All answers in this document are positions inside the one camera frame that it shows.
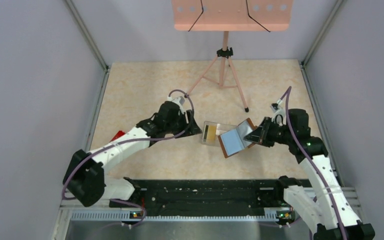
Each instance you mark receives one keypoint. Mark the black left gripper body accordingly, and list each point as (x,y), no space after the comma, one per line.
(179,125)

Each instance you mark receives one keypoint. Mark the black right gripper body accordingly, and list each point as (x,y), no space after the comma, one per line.
(274,133)

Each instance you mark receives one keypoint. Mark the clear acrylic card box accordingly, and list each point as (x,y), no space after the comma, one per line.
(220,129)

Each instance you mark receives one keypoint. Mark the brown leather card holder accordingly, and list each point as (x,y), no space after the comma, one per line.
(233,141)

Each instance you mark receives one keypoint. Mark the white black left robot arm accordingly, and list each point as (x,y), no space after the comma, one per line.
(86,178)

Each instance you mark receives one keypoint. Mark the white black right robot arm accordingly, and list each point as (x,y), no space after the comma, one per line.
(329,216)

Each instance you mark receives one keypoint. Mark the yellow credit card stack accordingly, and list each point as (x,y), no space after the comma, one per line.
(209,135)

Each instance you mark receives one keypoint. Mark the red plastic block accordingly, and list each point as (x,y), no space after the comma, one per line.
(119,134)

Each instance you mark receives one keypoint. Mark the pink tripod music stand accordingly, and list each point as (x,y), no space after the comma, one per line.
(228,16)

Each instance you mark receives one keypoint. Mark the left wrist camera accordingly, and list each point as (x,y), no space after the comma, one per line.
(177,100)

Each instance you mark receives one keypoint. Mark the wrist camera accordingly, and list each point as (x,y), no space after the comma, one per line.
(177,100)
(276,108)

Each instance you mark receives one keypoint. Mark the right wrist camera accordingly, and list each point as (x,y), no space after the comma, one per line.
(276,108)

